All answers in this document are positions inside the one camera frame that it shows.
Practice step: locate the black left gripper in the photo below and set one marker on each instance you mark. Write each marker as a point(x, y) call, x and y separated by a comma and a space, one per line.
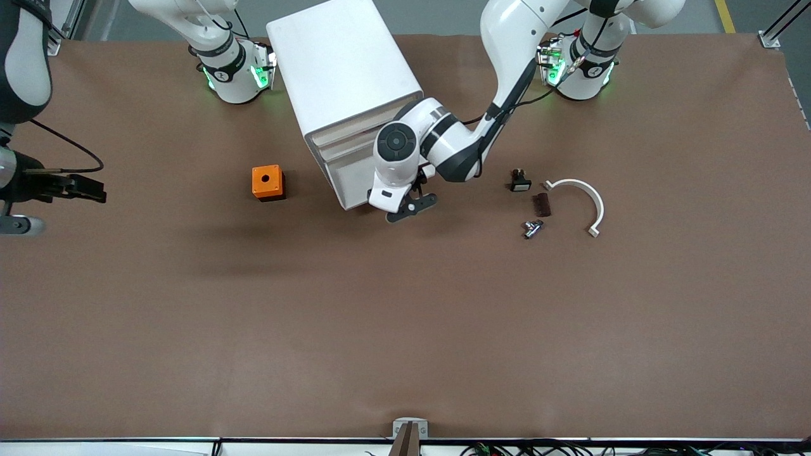
point(422, 179)

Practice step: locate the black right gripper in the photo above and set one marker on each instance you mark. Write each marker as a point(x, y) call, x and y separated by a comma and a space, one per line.
point(33, 188)

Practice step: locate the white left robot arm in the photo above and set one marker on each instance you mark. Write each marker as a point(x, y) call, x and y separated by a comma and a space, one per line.
point(507, 38)

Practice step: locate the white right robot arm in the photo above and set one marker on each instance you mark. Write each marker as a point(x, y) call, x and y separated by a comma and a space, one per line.
point(231, 76)

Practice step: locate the small black white push button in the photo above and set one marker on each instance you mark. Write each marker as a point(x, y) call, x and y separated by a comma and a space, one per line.
point(520, 182)

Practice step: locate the brown terminal block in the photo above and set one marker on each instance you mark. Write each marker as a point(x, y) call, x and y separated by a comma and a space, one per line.
point(542, 205)

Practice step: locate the silver metal key switch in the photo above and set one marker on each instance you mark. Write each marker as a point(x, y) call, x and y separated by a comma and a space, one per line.
point(532, 229)

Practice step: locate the orange push button enclosure box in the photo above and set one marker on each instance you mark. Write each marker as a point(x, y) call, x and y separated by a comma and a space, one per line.
point(266, 180)

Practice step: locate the aluminium frame profile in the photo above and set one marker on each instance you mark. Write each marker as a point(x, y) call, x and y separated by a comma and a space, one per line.
point(66, 25)
point(776, 31)

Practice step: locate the white curved plastic bracket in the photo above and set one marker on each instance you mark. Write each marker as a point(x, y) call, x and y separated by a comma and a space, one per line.
point(592, 196)

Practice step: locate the grey metal camera bracket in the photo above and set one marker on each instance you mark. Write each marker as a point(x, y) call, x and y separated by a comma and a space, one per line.
point(399, 423)

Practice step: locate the brown camera post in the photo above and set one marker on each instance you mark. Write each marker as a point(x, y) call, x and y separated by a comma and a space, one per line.
point(405, 443)

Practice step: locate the table edge rail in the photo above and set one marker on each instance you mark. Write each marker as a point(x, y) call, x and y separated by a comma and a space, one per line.
point(127, 440)

